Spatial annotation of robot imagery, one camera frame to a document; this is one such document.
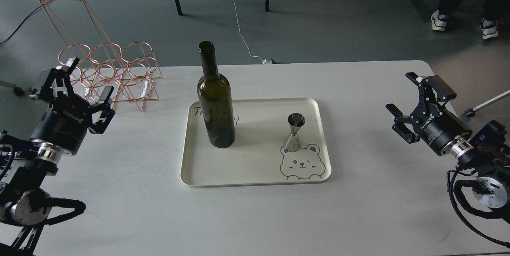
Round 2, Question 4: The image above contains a copper wire wine rack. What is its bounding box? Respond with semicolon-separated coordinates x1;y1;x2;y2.
39;0;163;111

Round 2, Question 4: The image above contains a dark green wine bottle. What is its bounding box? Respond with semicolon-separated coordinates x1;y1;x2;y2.
197;41;235;148

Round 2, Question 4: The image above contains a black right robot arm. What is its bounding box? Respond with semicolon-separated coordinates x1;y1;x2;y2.
386;72;510;247

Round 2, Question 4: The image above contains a white sneaker right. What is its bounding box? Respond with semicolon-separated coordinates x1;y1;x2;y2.
480;18;499;40

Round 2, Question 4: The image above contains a white sneaker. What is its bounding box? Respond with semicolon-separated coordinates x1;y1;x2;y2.
480;18;499;40
430;10;450;32

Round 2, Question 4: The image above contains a white sneaker left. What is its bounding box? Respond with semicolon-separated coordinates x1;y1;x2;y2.
430;10;450;32

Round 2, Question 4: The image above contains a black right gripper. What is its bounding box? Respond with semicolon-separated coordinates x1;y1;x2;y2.
385;72;473;156

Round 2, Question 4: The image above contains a chair caster left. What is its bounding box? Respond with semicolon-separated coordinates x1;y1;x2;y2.
0;80;24;96

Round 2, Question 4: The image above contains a silver steel jigger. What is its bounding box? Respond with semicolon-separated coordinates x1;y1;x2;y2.
284;113;306;152

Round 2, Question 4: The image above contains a cream bear print tray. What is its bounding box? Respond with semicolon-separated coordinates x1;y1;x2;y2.
180;98;331;187

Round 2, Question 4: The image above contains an office chair base right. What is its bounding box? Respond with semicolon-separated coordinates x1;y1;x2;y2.
464;90;510;118

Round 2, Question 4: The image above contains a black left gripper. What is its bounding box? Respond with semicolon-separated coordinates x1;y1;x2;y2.
29;58;115;156

